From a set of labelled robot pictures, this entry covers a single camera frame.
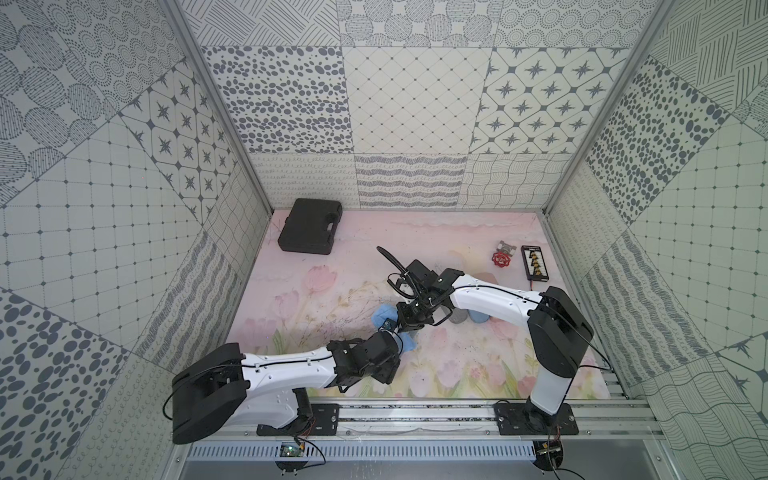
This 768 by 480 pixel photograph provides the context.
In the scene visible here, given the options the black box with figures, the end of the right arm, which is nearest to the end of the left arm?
the end of the right arm

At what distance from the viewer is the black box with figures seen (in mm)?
1031

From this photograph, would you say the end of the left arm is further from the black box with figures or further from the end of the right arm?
the black box with figures
